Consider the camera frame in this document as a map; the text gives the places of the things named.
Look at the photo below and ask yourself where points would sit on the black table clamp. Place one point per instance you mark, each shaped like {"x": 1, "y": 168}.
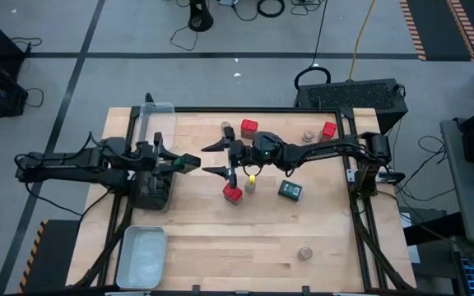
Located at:
{"x": 306, "y": 289}
{"x": 196, "y": 289}

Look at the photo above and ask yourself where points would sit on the black plastic bin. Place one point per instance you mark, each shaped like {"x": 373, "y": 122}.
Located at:
{"x": 150, "y": 199}

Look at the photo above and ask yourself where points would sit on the white plastic bin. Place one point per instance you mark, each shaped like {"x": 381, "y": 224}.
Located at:
{"x": 140, "y": 259}

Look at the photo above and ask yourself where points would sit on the black stand base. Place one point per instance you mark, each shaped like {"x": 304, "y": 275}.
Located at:
{"x": 200, "y": 16}

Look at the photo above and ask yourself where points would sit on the cork lidded glass spice jar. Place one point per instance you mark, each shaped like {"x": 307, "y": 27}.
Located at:
{"x": 308, "y": 136}
{"x": 250, "y": 188}
{"x": 225, "y": 125}
{"x": 305, "y": 253}

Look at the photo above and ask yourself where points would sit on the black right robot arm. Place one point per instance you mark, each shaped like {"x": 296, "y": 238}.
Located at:
{"x": 323, "y": 153}

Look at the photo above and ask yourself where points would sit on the red smoked paprika tin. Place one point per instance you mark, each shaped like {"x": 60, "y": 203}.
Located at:
{"x": 233, "y": 193}
{"x": 249, "y": 126}
{"x": 328, "y": 129}

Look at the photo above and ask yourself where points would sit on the black orange striped floor mat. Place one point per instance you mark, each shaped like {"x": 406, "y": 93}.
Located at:
{"x": 438, "y": 24}
{"x": 52, "y": 255}

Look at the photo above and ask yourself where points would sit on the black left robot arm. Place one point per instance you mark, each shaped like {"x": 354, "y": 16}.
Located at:
{"x": 76, "y": 158}

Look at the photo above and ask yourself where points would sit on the small yellow tag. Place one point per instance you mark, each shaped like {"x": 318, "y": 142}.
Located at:
{"x": 252, "y": 179}

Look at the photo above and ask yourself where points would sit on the clear plastic bin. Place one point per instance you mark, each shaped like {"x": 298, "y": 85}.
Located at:
{"x": 156, "y": 123}

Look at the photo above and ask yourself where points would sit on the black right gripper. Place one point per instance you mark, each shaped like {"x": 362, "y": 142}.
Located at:
{"x": 243, "y": 154}

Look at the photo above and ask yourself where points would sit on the black mesh computer tower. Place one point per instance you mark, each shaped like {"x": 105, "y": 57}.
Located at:
{"x": 352, "y": 98}

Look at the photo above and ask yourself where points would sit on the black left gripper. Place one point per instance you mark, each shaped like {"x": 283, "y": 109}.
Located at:
{"x": 148, "y": 158}

